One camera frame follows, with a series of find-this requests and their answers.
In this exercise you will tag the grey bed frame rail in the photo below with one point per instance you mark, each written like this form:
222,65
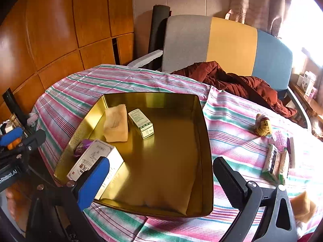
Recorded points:
297,103

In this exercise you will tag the striped bed sheet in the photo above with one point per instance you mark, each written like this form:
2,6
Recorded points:
227,121

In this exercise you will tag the white carton box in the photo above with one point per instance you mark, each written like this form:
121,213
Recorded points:
309,79

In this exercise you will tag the purple foil packet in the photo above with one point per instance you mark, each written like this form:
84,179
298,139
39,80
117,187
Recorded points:
82,148
291,153

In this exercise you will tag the gold tin tray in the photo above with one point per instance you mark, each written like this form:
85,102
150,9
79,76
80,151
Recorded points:
164,156

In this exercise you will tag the grey yellow blue headboard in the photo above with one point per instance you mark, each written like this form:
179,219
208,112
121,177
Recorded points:
232,42

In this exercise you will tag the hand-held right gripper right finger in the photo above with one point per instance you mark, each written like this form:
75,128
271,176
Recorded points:
229,181

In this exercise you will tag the pink hair roller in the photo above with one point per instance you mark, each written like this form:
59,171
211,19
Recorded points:
280,138

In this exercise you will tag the white box with red label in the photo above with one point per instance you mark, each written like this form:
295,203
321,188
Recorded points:
98,153

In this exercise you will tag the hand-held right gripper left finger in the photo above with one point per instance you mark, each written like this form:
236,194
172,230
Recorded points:
93,181

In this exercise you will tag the yellow sponge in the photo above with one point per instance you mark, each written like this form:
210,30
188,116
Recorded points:
116,126

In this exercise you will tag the pink small box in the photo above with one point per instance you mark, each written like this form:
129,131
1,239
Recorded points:
311,92

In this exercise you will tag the yellow plush toy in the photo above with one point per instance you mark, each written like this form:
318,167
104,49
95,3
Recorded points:
302,206
263,127

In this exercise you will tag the green and white small box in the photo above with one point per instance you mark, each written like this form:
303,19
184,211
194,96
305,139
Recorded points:
141,123

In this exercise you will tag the person's left hand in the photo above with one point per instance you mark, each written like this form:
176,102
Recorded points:
10,201

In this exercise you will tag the black tube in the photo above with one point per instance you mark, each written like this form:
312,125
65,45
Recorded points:
12,103

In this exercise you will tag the red-brown quilted jacket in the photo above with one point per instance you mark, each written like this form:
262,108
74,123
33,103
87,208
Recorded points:
227,80

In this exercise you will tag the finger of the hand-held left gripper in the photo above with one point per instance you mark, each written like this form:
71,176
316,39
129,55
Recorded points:
11,136
32,140

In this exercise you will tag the green-edged snack packet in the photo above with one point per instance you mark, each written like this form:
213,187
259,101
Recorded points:
272,163

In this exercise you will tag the patterned beige curtain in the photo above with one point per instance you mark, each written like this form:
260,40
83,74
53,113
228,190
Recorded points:
252,0

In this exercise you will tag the black rolled mat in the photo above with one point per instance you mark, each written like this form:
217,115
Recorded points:
159,30

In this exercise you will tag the window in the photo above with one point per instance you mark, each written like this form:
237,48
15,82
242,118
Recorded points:
302,17

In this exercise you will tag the wooden wardrobe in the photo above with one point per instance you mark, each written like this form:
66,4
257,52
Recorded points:
55,30

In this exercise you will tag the wooden side table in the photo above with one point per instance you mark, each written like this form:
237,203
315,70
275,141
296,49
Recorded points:
313,105

